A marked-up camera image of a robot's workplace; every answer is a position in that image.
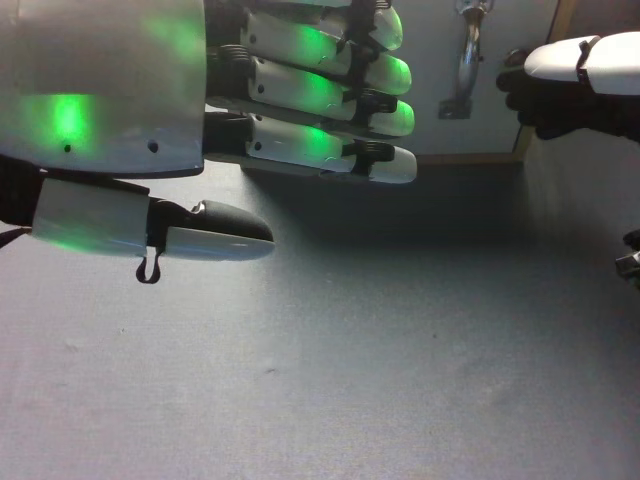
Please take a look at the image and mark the white cabinet door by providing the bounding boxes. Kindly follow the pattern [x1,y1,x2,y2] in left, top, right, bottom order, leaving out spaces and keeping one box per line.
[399,0,562,154]

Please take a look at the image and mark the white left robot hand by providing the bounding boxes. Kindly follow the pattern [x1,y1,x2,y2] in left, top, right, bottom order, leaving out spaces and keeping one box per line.
[0,0,419,285]

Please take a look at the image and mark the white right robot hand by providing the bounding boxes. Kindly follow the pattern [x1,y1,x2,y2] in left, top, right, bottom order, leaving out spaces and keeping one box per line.
[496,32,640,142]

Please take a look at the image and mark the grey table cloth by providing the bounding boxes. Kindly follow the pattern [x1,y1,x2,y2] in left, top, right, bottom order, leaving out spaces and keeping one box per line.
[0,124,640,480]

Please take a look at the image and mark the silver metal door handle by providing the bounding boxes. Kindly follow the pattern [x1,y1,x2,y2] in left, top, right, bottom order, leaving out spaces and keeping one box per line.
[438,0,496,121]

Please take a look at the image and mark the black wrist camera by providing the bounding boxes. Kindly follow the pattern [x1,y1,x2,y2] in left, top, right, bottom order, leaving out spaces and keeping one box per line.
[613,230,640,292]

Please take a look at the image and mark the light wooden cabinet body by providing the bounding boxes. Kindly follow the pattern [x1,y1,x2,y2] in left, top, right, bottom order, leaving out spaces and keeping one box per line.
[415,0,579,166]

